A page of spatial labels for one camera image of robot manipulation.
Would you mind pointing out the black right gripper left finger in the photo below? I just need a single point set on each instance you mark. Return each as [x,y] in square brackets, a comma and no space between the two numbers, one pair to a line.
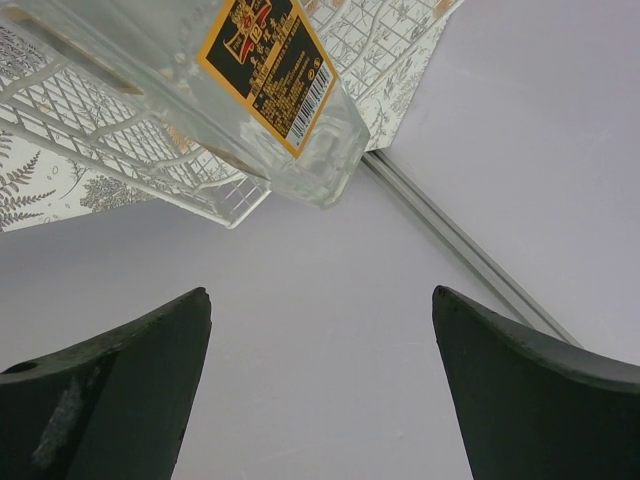
[115,406]

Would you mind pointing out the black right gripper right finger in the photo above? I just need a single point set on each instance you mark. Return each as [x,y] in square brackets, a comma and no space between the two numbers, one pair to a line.
[530,406]

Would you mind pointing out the clear acrylic wine rack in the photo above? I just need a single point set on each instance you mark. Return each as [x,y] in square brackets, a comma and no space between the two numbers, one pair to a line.
[74,144]

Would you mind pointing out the floral patterned table mat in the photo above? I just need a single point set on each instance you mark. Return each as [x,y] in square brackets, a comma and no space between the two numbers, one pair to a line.
[380,50]

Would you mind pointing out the right aluminium frame post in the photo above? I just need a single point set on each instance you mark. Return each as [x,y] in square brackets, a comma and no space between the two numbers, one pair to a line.
[524,307]

